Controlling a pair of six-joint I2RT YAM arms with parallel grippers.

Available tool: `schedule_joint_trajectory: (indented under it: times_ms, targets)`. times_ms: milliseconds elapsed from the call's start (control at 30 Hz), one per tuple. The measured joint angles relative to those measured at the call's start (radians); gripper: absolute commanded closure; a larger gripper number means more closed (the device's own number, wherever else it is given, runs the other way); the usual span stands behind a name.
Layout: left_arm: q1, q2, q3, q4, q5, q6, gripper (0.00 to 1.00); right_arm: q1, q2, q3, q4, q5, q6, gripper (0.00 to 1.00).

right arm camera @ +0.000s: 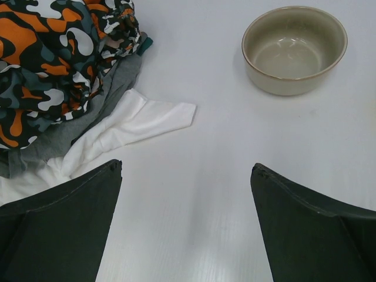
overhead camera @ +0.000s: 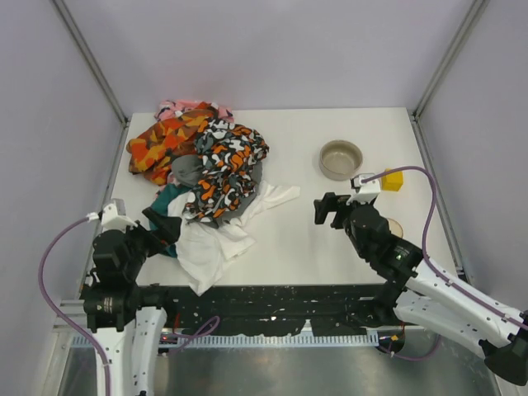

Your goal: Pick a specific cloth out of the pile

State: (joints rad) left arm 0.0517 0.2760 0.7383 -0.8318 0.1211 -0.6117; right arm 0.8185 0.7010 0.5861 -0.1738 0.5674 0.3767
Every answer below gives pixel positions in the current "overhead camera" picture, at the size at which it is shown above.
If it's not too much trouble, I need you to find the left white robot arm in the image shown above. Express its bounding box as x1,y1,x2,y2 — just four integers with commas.
83,201,182,395

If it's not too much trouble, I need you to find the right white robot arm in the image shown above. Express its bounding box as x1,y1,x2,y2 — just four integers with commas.
313,192,527,386

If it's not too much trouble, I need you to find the teal cloth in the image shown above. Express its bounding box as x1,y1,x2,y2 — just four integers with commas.
148,184,190,259

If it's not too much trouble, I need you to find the white cloth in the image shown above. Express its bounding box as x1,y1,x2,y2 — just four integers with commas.
169,181,300,295

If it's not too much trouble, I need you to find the orange camouflage cloth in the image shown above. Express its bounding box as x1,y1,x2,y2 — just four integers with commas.
126,102,219,186

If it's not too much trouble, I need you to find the black orange patterned cloth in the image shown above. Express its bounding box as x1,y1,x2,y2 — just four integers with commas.
182,118,269,224

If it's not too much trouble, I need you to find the pink patterned cloth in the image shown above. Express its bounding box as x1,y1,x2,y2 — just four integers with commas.
154,100,234,122

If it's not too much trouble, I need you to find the brown round cup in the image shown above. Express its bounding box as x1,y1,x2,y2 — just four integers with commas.
387,218,403,238

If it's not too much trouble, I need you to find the beige ceramic bowl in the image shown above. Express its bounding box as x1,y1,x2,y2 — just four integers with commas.
318,139,363,182

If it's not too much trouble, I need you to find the yellow block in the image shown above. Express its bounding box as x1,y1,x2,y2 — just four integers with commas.
380,169,404,192

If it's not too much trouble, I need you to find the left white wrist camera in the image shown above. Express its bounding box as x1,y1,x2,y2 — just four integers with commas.
101,199,138,232

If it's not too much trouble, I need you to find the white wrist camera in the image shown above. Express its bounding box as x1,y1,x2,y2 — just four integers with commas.
346,173,381,205
101,199,138,232

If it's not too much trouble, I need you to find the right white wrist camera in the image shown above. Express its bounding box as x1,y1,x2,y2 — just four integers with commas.
346,173,381,205

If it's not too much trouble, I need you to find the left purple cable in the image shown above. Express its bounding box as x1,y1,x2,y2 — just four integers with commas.
40,213,113,396

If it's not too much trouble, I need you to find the purple cable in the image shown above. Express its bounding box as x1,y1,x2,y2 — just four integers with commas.
362,165,528,331
40,213,113,396

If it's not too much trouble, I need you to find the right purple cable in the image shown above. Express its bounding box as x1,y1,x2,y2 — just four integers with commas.
362,165,528,331

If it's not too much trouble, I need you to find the black table front rail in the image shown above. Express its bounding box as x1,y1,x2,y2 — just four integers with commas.
140,285,400,337

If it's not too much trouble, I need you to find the white slotted cable duct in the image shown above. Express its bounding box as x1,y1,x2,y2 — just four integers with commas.
72,332,380,350

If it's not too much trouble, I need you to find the left aluminium frame post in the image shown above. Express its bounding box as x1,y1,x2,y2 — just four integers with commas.
49,0,129,126

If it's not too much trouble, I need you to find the aluminium frame post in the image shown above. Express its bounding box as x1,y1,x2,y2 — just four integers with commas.
411,0,490,123
49,0,129,126

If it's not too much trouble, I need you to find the right aluminium frame post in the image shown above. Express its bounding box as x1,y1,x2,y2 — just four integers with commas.
411,0,490,123

